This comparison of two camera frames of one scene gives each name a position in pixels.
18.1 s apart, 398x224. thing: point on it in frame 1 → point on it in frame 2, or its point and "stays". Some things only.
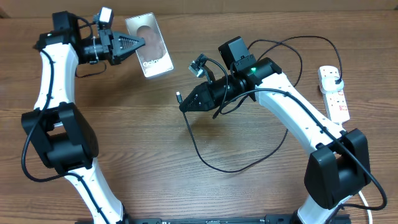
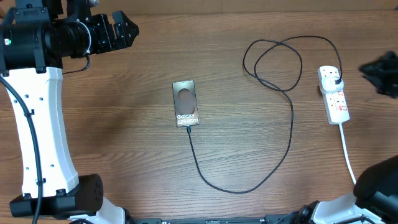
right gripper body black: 219,90 → 385,76
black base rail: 281,219 stays
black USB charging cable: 278,43 → 274,43
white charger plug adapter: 328,84 stays
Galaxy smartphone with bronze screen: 154,55 → 186,107
